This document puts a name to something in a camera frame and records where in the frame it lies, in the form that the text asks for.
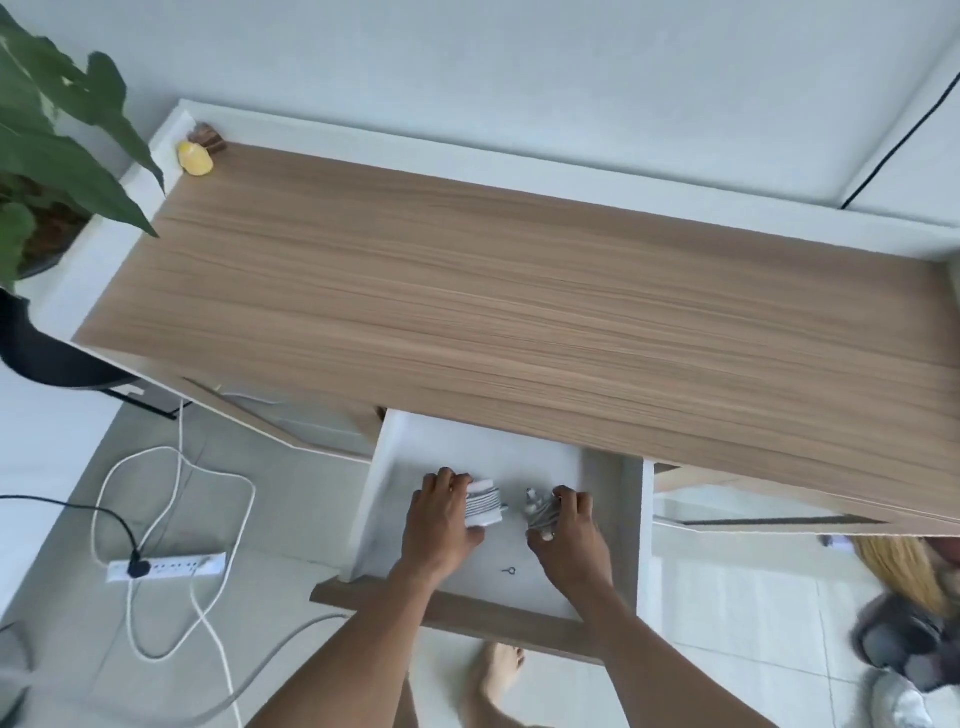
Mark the small brown object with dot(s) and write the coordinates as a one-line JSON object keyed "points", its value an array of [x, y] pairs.
{"points": [[208, 138]]}

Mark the person's left hand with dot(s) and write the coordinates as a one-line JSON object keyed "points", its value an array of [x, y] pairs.
{"points": [[435, 525]]}

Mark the person's right hand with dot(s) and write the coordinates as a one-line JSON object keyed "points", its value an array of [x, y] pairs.
{"points": [[574, 551]]}

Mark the white power strip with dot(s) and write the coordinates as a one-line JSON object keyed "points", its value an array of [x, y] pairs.
{"points": [[176, 566]]}

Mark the white drawer with wooden front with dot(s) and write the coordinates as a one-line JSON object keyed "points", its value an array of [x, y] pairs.
{"points": [[495, 457]]}

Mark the person's left forearm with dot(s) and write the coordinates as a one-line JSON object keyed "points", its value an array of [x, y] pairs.
{"points": [[341, 652]]}

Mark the person's left thumb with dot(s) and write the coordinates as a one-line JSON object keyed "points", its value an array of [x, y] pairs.
{"points": [[475, 536]]}

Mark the black metal stand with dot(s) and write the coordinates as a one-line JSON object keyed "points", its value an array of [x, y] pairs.
{"points": [[150, 401]]}

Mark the black plant pot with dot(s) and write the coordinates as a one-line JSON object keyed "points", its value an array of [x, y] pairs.
{"points": [[45, 352]]}

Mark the person's bare foot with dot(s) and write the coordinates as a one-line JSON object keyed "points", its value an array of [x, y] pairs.
{"points": [[495, 675]]}

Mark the small yellow toy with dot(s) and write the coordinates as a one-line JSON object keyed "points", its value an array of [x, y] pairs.
{"points": [[195, 158]]}

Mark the wooden desk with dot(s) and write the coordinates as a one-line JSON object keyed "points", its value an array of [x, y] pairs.
{"points": [[525, 300]]}

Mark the yellow bristle broom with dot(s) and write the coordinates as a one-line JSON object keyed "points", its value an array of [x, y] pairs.
{"points": [[896, 566]]}

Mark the person's right forearm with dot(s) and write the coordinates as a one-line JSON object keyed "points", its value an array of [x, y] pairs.
{"points": [[667, 664]]}

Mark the black plug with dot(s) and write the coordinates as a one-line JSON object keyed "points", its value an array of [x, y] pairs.
{"points": [[139, 565]]}

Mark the green leafy plant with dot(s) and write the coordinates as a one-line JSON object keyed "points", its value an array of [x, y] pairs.
{"points": [[45, 150]]}

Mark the dark grey bag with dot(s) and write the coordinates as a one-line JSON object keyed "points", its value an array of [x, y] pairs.
{"points": [[900, 641]]}

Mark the person's right thumb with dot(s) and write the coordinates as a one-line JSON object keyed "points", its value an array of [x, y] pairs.
{"points": [[538, 540]]}

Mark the white cloth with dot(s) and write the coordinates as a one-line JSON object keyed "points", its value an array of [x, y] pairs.
{"points": [[896, 701]]}

